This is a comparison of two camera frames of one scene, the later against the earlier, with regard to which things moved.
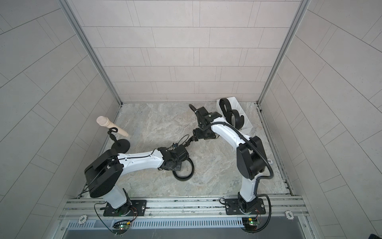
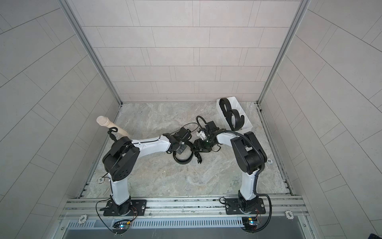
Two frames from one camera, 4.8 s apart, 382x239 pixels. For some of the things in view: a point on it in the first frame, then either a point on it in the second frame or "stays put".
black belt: x=183 y=178 to x=184 y=162
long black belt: x=225 y=101 stays put
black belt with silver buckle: x=239 y=120 stays put
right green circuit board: x=250 y=224 stays put
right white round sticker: x=289 y=214 stays put
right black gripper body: x=203 y=133 to x=206 y=144
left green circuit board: x=121 y=227 stays put
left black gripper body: x=176 y=167 to x=181 y=148
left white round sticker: x=82 y=219 stays put
